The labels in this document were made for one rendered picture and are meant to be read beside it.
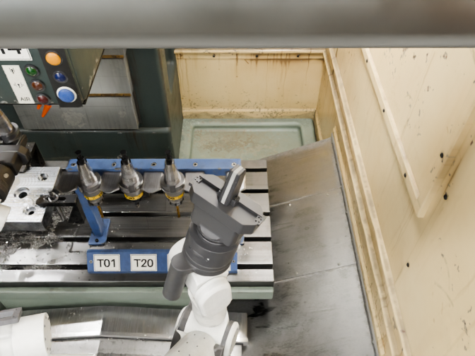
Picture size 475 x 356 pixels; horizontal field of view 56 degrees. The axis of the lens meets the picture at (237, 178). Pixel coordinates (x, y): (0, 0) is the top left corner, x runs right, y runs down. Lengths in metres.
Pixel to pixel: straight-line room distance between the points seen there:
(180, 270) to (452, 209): 0.50
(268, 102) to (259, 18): 2.02
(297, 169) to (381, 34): 1.60
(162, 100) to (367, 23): 1.58
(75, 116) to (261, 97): 0.87
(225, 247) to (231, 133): 1.55
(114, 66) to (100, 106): 0.21
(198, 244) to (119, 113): 1.14
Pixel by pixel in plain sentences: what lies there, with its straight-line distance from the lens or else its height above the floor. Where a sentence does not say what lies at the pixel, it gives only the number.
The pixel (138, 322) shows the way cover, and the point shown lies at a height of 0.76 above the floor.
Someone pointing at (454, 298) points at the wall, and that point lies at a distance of 0.92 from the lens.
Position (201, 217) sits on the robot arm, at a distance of 0.70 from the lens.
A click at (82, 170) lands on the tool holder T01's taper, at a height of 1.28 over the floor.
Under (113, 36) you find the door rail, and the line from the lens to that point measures 0.21.
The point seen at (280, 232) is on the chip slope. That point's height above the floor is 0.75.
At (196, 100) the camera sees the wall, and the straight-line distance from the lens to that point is 2.21.
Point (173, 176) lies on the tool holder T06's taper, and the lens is 1.16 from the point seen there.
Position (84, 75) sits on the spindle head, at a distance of 0.93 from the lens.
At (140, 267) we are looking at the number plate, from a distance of 1.40.
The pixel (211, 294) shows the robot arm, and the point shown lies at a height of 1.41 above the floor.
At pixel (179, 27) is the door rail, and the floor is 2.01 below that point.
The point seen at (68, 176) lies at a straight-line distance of 1.27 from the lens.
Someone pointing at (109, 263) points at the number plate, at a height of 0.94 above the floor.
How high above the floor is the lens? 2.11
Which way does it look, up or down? 49 degrees down
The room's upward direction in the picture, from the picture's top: straight up
